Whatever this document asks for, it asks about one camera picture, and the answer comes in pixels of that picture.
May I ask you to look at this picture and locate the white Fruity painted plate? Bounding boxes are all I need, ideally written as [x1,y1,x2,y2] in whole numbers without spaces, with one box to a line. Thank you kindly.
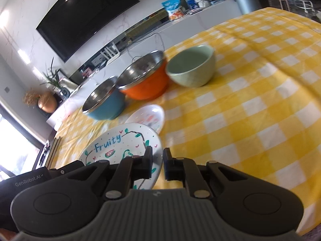
[79,123,163,189]

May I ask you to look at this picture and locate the blue steel-lined bowl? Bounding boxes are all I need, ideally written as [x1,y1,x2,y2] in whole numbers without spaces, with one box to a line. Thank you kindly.
[82,76,126,120]

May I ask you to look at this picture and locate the small white sticker dish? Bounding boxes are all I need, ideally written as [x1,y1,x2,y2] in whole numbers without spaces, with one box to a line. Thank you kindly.
[125,104,165,134]

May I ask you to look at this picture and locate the green ceramic bowl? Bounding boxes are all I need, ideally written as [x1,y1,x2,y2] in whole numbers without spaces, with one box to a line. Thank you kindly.
[165,45,216,88]

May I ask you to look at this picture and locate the orange steel-lined bowl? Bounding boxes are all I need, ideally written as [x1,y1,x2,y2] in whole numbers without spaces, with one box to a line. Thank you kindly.
[116,50,169,100]

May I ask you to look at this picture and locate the black pen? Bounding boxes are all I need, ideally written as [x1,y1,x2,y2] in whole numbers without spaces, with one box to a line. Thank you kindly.
[39,147,48,166]

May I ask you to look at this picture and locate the black notebook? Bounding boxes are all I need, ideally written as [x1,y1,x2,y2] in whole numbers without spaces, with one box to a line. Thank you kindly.
[45,137,61,169]

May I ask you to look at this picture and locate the dried flower bouquet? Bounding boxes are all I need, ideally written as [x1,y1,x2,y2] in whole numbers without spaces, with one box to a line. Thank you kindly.
[22,89,41,106]

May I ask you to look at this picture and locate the copper acorn jar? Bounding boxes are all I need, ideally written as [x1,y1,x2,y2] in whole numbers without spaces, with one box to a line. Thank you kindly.
[38,91,58,114]

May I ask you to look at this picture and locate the yellow white checked tablecloth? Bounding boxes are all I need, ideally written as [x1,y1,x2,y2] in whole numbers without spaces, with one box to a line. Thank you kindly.
[48,6,321,236]

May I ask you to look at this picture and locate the green plant in blue vase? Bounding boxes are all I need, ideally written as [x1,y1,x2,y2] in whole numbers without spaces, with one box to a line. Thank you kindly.
[41,57,71,100]

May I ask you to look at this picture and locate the white wifi router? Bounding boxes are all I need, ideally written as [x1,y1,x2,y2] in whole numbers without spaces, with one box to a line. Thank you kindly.
[100,42,120,65]

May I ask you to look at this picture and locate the white marble tv cabinet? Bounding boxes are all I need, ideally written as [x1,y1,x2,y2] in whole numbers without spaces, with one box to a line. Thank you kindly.
[46,0,242,130]

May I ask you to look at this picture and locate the blue snack bag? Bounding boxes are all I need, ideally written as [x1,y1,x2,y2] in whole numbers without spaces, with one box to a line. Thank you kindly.
[162,0,184,21]

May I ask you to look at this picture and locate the black power cable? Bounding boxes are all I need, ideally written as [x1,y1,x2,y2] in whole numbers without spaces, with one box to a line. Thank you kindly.
[126,32,166,63]

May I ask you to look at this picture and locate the black wall television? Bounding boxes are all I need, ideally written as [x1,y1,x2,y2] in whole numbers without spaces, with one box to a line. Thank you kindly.
[37,0,139,62]

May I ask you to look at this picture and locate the white wire stool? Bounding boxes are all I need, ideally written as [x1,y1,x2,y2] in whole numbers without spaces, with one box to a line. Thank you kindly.
[293,0,316,16]

